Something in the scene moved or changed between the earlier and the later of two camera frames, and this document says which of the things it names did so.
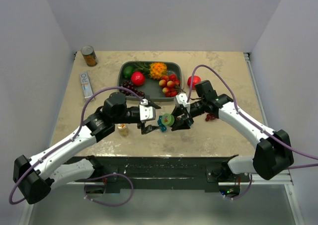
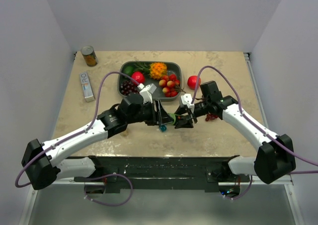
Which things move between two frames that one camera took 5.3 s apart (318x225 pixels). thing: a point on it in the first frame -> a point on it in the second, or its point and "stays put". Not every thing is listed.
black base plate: [130, 174] stays put
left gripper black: [146, 129] -> [161, 116]
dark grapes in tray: [129, 85] stays put
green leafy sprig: [145, 68] stays put
